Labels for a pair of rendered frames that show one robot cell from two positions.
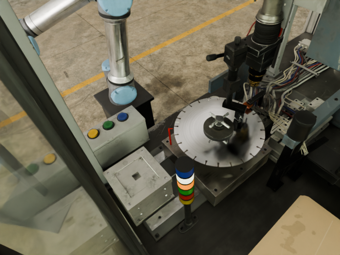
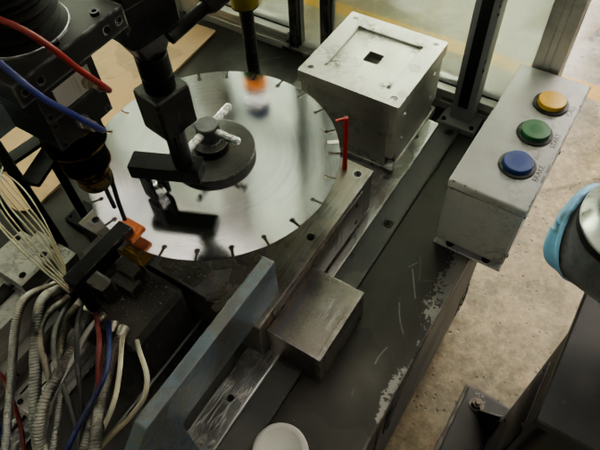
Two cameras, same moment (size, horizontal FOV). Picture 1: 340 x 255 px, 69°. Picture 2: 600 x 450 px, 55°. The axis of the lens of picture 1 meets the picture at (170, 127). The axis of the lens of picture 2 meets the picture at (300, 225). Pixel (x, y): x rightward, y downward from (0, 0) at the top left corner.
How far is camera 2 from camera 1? 115 cm
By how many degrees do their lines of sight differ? 75
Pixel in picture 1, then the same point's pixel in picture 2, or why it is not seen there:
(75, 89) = not seen: outside the picture
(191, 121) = (294, 154)
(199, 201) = not seen: hidden behind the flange
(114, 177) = (415, 42)
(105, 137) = (512, 105)
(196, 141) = (261, 107)
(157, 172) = (334, 70)
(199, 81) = not seen: outside the picture
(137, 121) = (462, 165)
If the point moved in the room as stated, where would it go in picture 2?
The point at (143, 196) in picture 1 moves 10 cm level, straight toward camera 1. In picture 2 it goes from (337, 33) to (296, 9)
